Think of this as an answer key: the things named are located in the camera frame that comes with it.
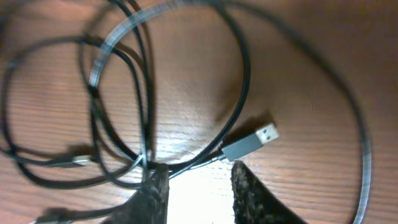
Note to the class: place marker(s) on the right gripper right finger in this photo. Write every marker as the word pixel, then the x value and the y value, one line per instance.
pixel 254 203

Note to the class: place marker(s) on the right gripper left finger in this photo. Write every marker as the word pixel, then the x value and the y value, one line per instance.
pixel 149 204

